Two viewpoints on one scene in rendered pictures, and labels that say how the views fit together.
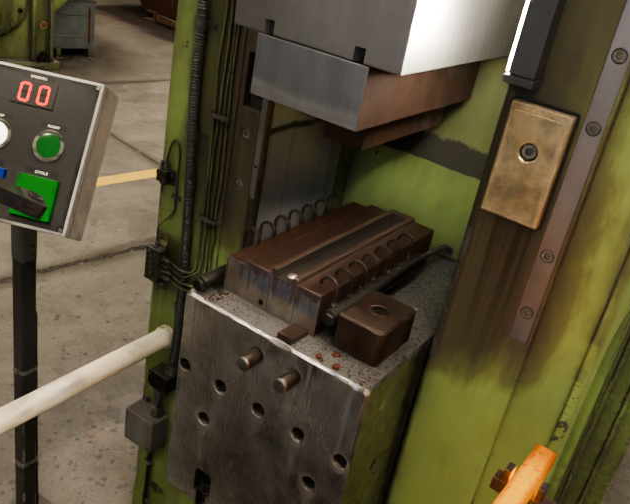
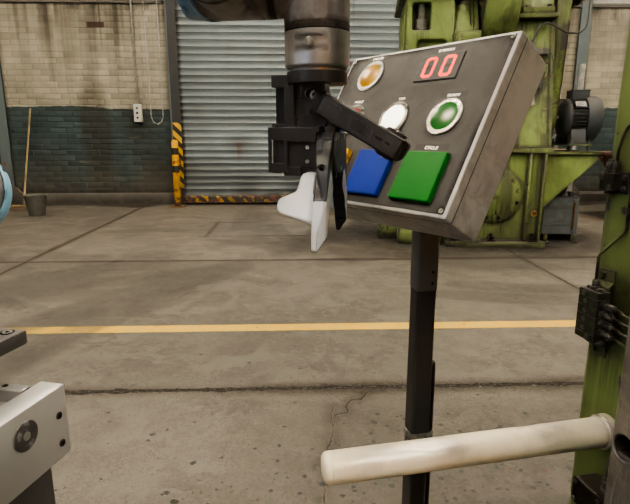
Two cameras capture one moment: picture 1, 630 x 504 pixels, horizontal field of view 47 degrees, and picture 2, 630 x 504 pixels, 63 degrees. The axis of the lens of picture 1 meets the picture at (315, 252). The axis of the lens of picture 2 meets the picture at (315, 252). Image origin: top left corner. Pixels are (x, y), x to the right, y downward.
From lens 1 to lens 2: 0.74 m
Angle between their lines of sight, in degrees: 47
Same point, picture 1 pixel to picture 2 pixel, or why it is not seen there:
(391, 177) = not seen: outside the picture
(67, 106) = (473, 68)
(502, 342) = not seen: outside the picture
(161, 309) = (599, 388)
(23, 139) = (419, 116)
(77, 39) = (562, 226)
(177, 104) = not seen: outside the picture
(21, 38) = (515, 224)
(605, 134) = not seen: outside the picture
